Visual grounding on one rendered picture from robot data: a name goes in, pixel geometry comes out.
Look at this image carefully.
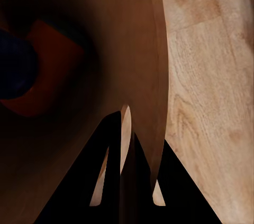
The can of soda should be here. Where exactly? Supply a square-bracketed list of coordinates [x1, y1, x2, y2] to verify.
[0, 13, 90, 119]
[0, 29, 39, 99]

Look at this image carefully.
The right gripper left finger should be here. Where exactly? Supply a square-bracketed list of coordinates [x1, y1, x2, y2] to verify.
[34, 111, 121, 224]

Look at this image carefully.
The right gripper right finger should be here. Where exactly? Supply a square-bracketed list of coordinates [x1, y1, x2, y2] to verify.
[134, 133, 222, 224]

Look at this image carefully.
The trash can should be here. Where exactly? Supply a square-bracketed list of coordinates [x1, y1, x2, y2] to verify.
[0, 0, 169, 224]

